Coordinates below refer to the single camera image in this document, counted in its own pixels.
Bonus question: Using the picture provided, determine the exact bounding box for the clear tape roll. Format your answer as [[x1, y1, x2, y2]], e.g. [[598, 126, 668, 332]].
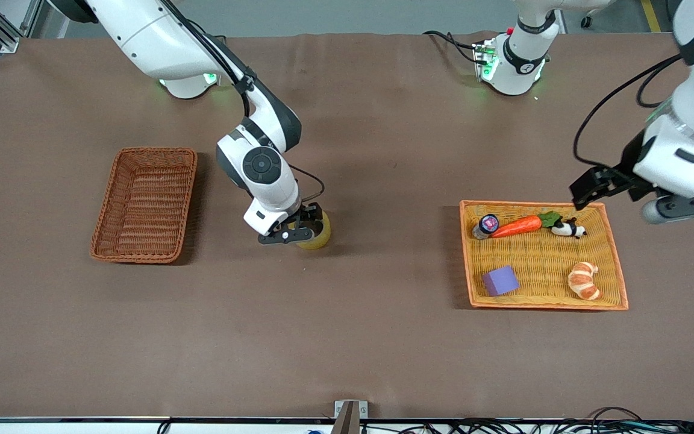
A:
[[295, 211, 331, 250]]

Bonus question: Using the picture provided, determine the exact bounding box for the orange woven basket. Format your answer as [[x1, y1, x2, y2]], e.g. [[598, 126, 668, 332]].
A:
[[459, 200, 630, 311]]

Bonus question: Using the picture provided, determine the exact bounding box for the brown woven basket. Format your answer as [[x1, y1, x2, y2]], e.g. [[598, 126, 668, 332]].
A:
[[90, 147, 198, 264]]

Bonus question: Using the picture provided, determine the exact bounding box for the toy panda figure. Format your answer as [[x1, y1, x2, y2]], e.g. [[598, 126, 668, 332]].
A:
[[551, 218, 587, 240]]

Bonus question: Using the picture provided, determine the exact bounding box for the toy carrot with leaves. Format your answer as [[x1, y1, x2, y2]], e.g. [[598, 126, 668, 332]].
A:
[[490, 211, 563, 239]]

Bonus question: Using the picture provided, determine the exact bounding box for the toy croissant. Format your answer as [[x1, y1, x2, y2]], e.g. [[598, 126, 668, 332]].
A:
[[567, 262, 602, 301]]

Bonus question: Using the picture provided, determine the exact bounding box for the small jar blue lid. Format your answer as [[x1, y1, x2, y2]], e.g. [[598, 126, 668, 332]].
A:
[[472, 214, 500, 240]]

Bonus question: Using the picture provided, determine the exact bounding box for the purple foam block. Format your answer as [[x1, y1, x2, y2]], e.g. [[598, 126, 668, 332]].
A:
[[481, 265, 521, 297]]

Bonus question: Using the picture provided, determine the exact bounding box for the brown table cloth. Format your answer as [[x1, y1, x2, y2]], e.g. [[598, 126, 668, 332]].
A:
[[0, 33, 694, 420]]

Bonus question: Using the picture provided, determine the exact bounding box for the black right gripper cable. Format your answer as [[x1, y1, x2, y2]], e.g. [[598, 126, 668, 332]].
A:
[[290, 164, 326, 201]]

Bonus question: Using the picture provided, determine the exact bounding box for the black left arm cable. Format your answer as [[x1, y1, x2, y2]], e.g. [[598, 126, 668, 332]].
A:
[[574, 53, 683, 169]]

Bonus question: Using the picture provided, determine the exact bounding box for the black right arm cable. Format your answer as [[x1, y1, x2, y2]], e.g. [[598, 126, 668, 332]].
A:
[[163, 0, 254, 118]]

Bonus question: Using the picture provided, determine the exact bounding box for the metal table edge bracket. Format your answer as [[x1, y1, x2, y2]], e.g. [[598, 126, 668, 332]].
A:
[[334, 400, 367, 434]]

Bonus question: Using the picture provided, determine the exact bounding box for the black arm base cable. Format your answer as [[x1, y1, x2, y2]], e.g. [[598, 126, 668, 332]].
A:
[[422, 30, 481, 64]]

